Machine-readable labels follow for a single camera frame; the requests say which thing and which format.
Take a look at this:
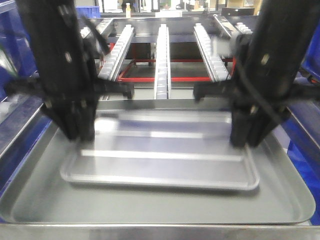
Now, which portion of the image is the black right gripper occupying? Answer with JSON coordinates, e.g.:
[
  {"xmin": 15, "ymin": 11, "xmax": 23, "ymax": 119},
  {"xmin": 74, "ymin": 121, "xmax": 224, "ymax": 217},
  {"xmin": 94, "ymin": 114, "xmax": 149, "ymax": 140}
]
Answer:
[{"xmin": 193, "ymin": 0, "xmax": 320, "ymax": 148}]

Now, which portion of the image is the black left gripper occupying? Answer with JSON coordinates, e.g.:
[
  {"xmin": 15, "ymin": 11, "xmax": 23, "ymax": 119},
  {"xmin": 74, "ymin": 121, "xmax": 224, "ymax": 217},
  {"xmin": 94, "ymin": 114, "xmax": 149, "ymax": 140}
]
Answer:
[{"xmin": 4, "ymin": 0, "xmax": 134, "ymax": 141}]

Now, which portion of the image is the small silver metal tray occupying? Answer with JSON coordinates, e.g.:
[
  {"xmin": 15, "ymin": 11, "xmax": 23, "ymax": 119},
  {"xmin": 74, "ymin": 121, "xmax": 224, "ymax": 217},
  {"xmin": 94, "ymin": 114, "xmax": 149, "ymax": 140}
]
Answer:
[{"xmin": 60, "ymin": 109, "xmax": 260, "ymax": 191}]

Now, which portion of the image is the blue bin under tray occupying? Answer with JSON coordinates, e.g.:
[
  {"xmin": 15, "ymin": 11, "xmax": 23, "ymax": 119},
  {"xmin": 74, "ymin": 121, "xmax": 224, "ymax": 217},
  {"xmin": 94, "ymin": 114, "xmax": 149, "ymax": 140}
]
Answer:
[{"xmin": 274, "ymin": 102, "xmax": 320, "ymax": 226}]

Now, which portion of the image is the large grey serving tray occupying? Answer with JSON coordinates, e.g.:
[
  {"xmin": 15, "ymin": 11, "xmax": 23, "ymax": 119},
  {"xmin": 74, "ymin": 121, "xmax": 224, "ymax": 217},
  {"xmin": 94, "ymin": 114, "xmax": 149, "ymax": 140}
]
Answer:
[{"xmin": 0, "ymin": 99, "xmax": 316, "ymax": 224}]

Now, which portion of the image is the left centre roller track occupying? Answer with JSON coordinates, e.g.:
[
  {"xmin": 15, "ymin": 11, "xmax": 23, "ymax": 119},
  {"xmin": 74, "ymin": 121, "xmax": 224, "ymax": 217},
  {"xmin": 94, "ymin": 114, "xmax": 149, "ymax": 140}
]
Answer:
[{"xmin": 98, "ymin": 24, "xmax": 134, "ymax": 82}]

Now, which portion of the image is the roller track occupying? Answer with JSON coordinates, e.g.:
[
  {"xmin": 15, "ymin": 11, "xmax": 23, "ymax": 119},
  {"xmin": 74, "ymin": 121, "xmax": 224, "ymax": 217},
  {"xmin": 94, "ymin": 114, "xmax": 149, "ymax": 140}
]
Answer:
[
  {"xmin": 98, "ymin": 24, "xmax": 134, "ymax": 82},
  {"xmin": 193, "ymin": 23, "xmax": 231, "ymax": 82},
  {"xmin": 235, "ymin": 22, "xmax": 253, "ymax": 35},
  {"xmin": 154, "ymin": 24, "xmax": 172, "ymax": 100}
]

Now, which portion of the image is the right centre roller track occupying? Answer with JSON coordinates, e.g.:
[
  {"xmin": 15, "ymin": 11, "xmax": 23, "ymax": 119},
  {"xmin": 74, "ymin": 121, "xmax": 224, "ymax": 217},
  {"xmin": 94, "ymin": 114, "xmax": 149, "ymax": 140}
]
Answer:
[{"xmin": 193, "ymin": 23, "xmax": 231, "ymax": 82}]

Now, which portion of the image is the blue crate upper left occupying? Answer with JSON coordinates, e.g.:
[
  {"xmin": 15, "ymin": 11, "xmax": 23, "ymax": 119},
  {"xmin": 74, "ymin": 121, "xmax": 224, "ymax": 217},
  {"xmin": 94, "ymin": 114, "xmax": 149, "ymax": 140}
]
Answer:
[{"xmin": 0, "ymin": 0, "xmax": 38, "ymax": 101}]

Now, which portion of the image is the blue crate upper right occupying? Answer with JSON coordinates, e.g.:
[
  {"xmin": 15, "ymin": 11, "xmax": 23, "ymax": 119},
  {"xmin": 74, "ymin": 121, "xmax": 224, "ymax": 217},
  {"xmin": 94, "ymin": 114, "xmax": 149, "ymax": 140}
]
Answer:
[{"xmin": 301, "ymin": 25, "xmax": 320, "ymax": 83}]

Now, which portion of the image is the middle roller track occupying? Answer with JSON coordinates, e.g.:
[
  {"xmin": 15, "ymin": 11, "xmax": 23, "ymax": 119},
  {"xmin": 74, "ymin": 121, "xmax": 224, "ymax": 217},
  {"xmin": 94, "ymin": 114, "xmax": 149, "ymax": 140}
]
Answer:
[{"xmin": 154, "ymin": 24, "xmax": 172, "ymax": 100}]

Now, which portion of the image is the far right roller track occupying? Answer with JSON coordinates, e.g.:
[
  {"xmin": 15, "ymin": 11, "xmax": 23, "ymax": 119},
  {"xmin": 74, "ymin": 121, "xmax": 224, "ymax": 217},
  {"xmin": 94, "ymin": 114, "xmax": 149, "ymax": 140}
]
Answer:
[{"xmin": 235, "ymin": 22, "xmax": 253, "ymax": 35}]

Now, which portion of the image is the distant blue crate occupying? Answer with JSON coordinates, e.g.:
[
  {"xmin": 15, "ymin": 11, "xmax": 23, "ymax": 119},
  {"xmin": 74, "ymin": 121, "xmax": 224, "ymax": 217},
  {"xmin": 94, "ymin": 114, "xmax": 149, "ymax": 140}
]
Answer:
[{"xmin": 75, "ymin": 6, "xmax": 101, "ymax": 19}]

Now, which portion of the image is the brown bottle in background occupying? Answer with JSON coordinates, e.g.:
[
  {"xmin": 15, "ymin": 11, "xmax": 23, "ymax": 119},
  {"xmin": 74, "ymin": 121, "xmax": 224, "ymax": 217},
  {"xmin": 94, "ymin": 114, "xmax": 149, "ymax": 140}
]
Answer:
[{"xmin": 125, "ymin": 2, "xmax": 131, "ymax": 18}]

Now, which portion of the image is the front steel shelf edge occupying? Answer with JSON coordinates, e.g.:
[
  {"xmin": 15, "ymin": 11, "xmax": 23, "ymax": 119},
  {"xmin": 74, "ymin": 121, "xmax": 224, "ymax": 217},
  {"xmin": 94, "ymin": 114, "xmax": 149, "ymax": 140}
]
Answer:
[{"xmin": 0, "ymin": 223, "xmax": 320, "ymax": 240}]

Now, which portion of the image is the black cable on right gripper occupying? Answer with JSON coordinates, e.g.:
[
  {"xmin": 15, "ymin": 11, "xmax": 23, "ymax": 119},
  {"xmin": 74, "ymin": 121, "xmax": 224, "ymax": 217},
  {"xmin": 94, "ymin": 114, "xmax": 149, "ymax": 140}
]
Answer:
[{"xmin": 234, "ymin": 34, "xmax": 288, "ymax": 125}]

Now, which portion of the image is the left steel divider rail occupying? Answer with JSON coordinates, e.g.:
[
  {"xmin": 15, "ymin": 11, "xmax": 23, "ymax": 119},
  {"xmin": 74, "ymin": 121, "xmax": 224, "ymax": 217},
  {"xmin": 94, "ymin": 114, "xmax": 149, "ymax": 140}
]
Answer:
[{"xmin": 0, "ymin": 97, "xmax": 42, "ymax": 158}]

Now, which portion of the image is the steel divider rail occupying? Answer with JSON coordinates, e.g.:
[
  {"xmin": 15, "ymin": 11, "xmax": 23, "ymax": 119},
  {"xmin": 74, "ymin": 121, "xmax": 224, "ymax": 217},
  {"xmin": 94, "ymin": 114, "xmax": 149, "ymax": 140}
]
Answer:
[
  {"xmin": 0, "ymin": 97, "xmax": 42, "ymax": 158},
  {"xmin": 213, "ymin": 14, "xmax": 238, "ymax": 39}
]

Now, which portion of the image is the red metal floor frame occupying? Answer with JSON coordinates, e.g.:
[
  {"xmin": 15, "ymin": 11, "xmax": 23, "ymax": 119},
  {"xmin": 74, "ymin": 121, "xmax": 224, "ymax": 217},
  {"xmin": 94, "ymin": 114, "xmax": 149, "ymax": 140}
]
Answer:
[{"xmin": 99, "ymin": 42, "xmax": 237, "ymax": 83}]

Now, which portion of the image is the right steel divider rail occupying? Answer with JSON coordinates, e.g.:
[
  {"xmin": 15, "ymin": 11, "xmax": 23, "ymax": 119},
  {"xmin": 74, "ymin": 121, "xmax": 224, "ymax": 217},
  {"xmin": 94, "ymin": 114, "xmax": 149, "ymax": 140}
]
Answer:
[{"xmin": 213, "ymin": 14, "xmax": 238, "ymax": 39}]

